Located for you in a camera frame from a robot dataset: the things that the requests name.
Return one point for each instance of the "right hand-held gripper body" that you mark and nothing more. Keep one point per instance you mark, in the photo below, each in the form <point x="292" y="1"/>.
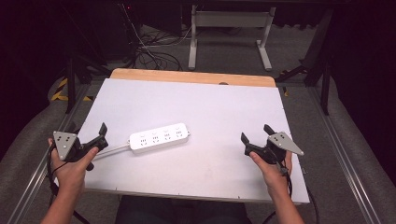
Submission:
<point x="285" y="143"/>

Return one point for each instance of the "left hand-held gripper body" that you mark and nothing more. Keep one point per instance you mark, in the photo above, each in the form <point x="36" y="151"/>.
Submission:
<point x="65" y="144"/>

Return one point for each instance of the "white power strip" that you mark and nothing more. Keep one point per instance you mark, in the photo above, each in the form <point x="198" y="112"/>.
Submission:
<point x="158" y="137"/>

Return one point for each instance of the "person's left hand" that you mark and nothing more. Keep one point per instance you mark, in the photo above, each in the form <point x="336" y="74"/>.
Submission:
<point x="70" y="175"/>

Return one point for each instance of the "person's right hand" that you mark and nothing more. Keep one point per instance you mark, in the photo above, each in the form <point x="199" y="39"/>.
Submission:
<point x="275" y="175"/>

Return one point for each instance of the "black metal stand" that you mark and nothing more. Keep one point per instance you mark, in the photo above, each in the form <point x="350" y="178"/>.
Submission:
<point x="71" y="84"/>
<point x="323" y="71"/>

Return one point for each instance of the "white board sheet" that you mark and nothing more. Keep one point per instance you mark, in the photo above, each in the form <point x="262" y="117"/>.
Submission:
<point x="193" y="105"/>

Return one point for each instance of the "wooden table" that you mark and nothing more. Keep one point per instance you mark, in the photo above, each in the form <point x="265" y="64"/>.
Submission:
<point x="174" y="76"/>

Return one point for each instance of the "person's dark trousers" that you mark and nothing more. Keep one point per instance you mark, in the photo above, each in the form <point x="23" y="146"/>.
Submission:
<point x="180" y="211"/>

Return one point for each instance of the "aluminium floor rail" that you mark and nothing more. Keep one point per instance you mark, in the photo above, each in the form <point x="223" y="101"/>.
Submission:
<point x="34" y="180"/>
<point x="339" y="149"/>

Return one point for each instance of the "white metal desk frame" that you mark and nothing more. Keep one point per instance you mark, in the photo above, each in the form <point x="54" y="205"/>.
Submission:
<point x="230" y="20"/>

